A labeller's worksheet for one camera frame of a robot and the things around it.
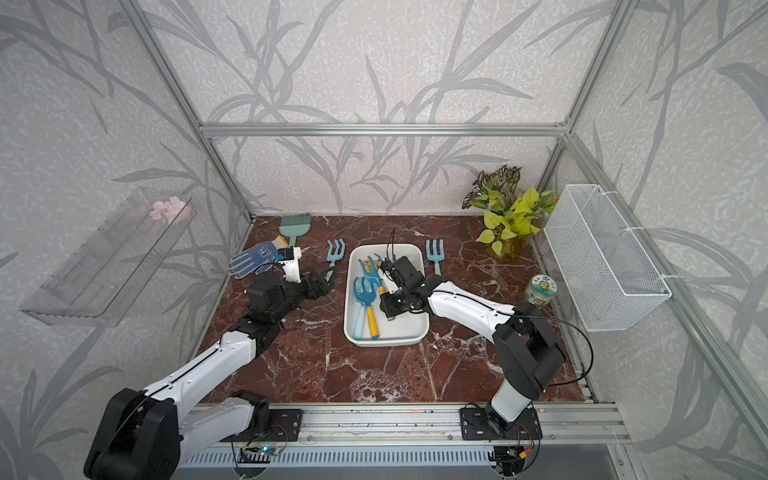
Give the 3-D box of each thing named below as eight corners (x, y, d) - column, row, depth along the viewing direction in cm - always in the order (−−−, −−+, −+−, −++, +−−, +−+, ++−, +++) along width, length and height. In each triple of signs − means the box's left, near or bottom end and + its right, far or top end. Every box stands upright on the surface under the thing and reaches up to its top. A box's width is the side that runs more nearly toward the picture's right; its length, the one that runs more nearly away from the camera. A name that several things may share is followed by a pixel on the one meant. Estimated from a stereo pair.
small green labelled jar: (526, 308, 97) (536, 295, 90) (521, 288, 102) (529, 274, 95) (550, 309, 97) (561, 295, 90) (543, 288, 102) (553, 274, 95)
